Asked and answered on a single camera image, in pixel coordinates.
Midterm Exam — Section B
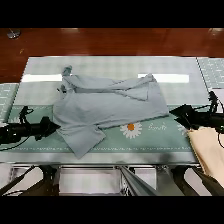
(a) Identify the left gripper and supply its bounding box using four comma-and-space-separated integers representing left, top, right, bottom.
34, 116, 52, 142

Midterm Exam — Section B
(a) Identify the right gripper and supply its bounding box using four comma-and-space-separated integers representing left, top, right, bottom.
189, 107, 210, 130

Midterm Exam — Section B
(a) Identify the beige garment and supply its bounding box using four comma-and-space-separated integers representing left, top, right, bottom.
187, 126, 224, 188

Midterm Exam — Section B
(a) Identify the light grey-blue T-shirt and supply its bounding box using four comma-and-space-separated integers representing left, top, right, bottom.
53, 65, 170, 159

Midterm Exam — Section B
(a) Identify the black cable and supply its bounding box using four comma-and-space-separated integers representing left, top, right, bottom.
216, 99, 224, 149
0, 135, 33, 152

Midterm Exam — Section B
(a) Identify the silver frame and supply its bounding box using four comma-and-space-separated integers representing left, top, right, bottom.
0, 162, 224, 197

